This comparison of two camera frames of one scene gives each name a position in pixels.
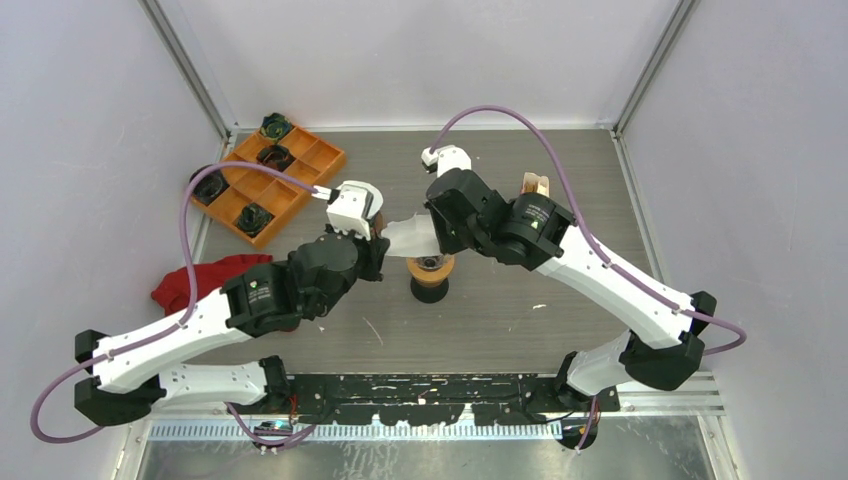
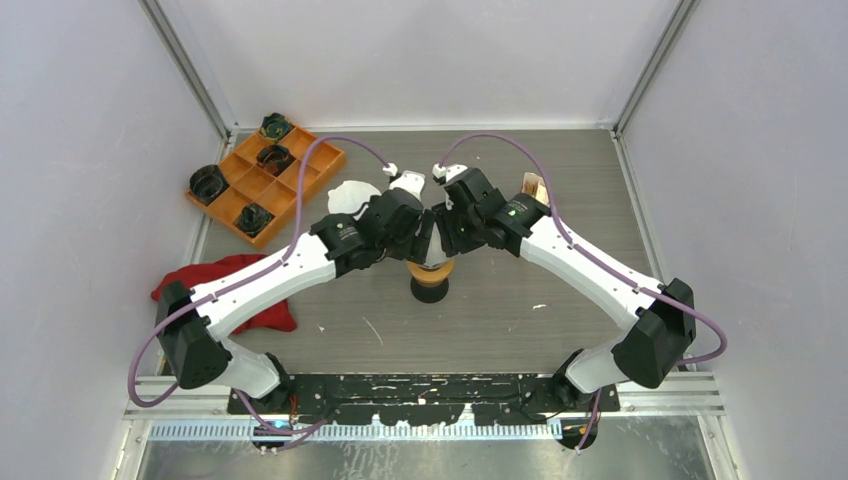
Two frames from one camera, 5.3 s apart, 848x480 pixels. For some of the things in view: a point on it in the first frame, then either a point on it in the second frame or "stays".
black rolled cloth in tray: [275, 156] stays
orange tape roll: [430, 278] stays
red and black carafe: [432, 294] stays
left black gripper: [375, 251] to [421, 240]
